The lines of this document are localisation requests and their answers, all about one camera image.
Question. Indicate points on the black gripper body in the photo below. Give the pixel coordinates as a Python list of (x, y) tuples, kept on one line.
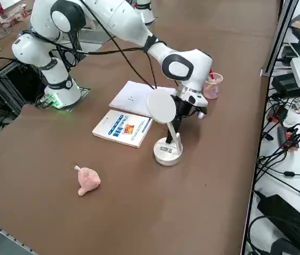
[(183, 109)]

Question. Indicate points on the white foldable desk lamp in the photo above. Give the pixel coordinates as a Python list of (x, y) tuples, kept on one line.
[(161, 106)]

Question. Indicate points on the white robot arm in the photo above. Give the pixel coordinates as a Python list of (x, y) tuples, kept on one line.
[(145, 13), (118, 21)]

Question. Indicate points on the clear pink pen cup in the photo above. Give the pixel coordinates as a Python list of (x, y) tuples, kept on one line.
[(213, 91)]

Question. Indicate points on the red capped pen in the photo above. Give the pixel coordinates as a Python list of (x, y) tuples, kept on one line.
[(212, 75)]

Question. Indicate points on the white clipboard with black clip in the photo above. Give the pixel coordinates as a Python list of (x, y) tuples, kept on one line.
[(131, 95)]

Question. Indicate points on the white book with blue print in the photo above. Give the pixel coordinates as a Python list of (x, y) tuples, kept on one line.
[(120, 130)]

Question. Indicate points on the pink plush toy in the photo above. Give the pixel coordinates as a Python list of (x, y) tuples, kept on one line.
[(88, 180)]

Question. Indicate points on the black flat power brick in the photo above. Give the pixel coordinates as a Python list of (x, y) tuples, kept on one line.
[(287, 83)]

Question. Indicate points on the orange black plug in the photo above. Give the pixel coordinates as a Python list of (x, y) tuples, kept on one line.
[(289, 136)]

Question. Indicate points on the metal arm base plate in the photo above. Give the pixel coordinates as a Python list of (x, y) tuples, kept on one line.
[(82, 93)]

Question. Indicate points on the aluminium camera post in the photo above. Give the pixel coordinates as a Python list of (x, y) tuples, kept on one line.
[(281, 34)]

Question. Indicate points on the black metal frame stand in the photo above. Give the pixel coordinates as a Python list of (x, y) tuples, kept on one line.
[(19, 79)]

